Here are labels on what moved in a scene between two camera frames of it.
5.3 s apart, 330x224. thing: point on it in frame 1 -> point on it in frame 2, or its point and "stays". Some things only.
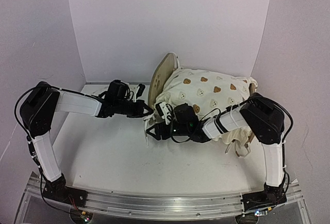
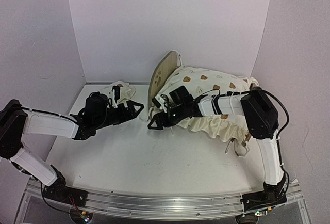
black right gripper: x=158 y=128 -> x=159 y=117
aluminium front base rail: x=175 y=206 stays
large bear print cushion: x=212 y=93 stays
